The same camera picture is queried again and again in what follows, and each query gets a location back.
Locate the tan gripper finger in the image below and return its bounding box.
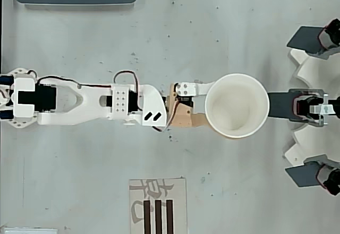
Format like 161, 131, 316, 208
191, 113, 232, 139

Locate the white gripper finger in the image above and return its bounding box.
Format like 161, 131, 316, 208
177, 81, 216, 97

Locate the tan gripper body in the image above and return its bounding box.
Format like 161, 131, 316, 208
166, 82, 195, 128

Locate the black paper cup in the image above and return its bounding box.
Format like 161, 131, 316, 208
204, 73, 270, 139

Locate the printed paper mat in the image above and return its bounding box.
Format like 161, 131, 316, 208
129, 177, 188, 234

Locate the dark grey dispenser plate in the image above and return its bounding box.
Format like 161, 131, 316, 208
286, 26, 326, 55
284, 164, 324, 189
267, 91, 297, 119

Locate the peristaltic pump unit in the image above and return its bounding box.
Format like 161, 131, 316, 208
288, 88, 340, 127
304, 154, 340, 196
317, 18, 340, 59

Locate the white dispenser carousel stand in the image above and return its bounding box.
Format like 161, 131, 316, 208
284, 48, 340, 170

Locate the white box corner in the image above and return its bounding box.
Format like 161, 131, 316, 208
0, 227, 58, 234

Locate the wrist servo cable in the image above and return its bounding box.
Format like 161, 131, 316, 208
152, 93, 181, 133

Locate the thin arm servo cable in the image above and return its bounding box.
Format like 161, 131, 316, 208
28, 70, 141, 112

